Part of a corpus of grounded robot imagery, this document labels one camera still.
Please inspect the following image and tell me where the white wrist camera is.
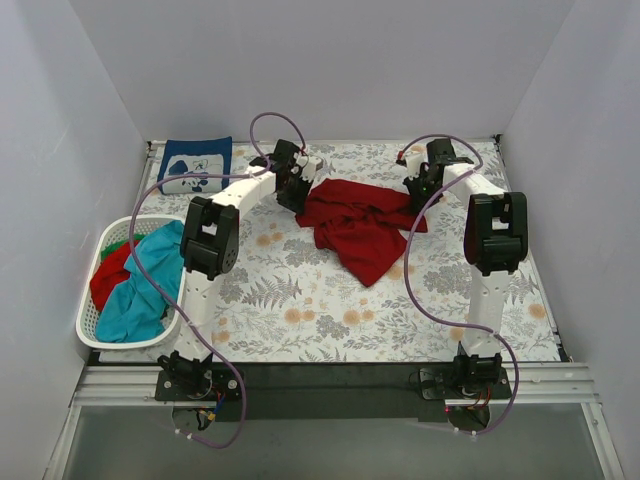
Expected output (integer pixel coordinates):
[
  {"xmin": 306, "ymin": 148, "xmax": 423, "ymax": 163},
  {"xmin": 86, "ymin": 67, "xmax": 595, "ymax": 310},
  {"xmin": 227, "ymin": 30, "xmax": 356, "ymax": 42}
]
[
  {"xmin": 396, "ymin": 149, "xmax": 426, "ymax": 180},
  {"xmin": 291, "ymin": 153, "xmax": 324, "ymax": 183}
]

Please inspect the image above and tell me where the turquoise t-shirt in basket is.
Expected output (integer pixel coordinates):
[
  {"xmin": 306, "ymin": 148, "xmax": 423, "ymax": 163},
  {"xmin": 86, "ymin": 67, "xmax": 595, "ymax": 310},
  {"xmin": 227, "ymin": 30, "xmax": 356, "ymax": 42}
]
[{"xmin": 95, "ymin": 220, "xmax": 184, "ymax": 343}]

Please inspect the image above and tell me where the floral patterned table cloth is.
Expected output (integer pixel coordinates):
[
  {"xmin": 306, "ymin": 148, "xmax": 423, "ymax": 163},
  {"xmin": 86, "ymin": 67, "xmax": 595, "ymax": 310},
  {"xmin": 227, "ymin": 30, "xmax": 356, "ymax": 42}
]
[{"xmin": 97, "ymin": 140, "xmax": 571, "ymax": 364}]

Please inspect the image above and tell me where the dark red t-shirt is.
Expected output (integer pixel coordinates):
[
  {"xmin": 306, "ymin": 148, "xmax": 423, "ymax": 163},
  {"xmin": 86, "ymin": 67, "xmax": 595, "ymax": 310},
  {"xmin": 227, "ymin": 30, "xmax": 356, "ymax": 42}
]
[{"xmin": 296, "ymin": 179, "xmax": 416, "ymax": 287}]

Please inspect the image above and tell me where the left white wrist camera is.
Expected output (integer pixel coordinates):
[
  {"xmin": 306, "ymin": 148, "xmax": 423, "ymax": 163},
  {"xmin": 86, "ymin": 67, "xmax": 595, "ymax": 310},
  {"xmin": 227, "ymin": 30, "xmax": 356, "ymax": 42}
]
[{"xmin": 291, "ymin": 153, "xmax": 324, "ymax": 183}]

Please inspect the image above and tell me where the purple cable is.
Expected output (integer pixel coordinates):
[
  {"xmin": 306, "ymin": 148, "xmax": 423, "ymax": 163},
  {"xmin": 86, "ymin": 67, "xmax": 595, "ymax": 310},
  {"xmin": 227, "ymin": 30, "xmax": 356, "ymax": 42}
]
[
  {"xmin": 128, "ymin": 112, "xmax": 310, "ymax": 449},
  {"xmin": 399, "ymin": 133, "xmax": 522, "ymax": 439}
]

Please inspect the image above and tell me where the green t-shirt in basket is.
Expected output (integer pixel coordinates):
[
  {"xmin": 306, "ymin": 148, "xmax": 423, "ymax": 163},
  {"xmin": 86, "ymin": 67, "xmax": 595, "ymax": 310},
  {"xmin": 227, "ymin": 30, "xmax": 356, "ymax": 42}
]
[{"xmin": 100, "ymin": 240, "xmax": 130, "ymax": 263}]

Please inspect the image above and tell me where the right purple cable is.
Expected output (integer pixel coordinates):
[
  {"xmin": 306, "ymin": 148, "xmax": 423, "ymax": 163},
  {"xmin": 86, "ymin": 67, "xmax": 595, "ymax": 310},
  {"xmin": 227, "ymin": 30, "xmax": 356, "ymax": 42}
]
[{"xmin": 399, "ymin": 133, "xmax": 522, "ymax": 439}]

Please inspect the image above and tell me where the red t-shirt in basket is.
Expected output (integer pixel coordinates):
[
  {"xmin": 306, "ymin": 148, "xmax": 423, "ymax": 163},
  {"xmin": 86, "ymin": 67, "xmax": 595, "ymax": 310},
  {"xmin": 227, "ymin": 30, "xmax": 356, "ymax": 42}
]
[{"xmin": 89, "ymin": 252, "xmax": 130, "ymax": 312}]

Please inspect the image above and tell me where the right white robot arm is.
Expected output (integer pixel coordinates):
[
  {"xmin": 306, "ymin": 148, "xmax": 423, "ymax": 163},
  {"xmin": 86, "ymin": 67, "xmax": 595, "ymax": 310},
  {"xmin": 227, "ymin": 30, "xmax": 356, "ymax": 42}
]
[{"xmin": 396, "ymin": 135, "xmax": 528, "ymax": 407}]

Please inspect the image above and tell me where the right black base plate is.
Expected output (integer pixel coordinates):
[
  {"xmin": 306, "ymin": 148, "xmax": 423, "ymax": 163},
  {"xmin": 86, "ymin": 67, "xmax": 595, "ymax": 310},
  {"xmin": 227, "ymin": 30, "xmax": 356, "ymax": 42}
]
[{"xmin": 416, "ymin": 364, "xmax": 512, "ymax": 401}]

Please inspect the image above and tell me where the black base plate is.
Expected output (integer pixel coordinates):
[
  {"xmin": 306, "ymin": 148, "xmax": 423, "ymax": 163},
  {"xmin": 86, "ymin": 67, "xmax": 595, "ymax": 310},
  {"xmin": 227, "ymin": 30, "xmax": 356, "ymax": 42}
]
[
  {"xmin": 416, "ymin": 364, "xmax": 512, "ymax": 401},
  {"xmin": 154, "ymin": 368, "xmax": 242, "ymax": 402}
]

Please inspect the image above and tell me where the folded blue printed t-shirt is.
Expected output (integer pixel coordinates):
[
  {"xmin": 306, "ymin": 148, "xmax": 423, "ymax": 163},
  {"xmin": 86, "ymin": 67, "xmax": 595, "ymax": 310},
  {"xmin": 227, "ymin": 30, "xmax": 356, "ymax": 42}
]
[{"xmin": 157, "ymin": 136, "xmax": 233, "ymax": 195}]

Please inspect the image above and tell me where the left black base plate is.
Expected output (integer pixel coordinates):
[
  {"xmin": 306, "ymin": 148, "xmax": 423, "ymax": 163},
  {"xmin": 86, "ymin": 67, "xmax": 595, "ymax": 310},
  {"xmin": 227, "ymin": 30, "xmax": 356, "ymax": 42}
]
[{"xmin": 154, "ymin": 368, "xmax": 242, "ymax": 402}]

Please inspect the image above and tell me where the white plastic laundry basket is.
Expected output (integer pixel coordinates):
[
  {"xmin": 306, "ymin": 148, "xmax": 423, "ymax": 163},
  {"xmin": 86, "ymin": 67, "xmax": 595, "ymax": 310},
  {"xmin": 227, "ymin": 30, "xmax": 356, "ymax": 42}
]
[{"xmin": 75, "ymin": 214, "xmax": 184, "ymax": 351}]

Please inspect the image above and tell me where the aluminium frame rail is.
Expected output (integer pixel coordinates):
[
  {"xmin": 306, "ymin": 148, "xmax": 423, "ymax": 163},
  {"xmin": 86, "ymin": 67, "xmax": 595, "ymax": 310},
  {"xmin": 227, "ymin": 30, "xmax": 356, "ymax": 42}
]
[{"xmin": 73, "ymin": 362, "xmax": 600, "ymax": 407}]

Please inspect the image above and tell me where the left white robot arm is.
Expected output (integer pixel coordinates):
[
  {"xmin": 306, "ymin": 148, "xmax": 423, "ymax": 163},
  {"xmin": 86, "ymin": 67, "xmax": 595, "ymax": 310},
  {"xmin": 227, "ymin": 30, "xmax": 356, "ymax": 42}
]
[{"xmin": 158, "ymin": 140, "xmax": 323, "ymax": 400}]

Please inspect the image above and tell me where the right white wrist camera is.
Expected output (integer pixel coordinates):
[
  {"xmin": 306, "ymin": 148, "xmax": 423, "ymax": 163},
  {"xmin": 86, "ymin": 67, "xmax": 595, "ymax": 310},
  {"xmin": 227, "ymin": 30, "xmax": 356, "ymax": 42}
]
[{"xmin": 396, "ymin": 149, "xmax": 426, "ymax": 180}]

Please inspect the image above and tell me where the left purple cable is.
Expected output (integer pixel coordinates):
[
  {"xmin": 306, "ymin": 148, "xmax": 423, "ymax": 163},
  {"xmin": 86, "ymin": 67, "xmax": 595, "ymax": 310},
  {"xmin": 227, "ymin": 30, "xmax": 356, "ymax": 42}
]
[{"xmin": 128, "ymin": 112, "xmax": 310, "ymax": 449}]

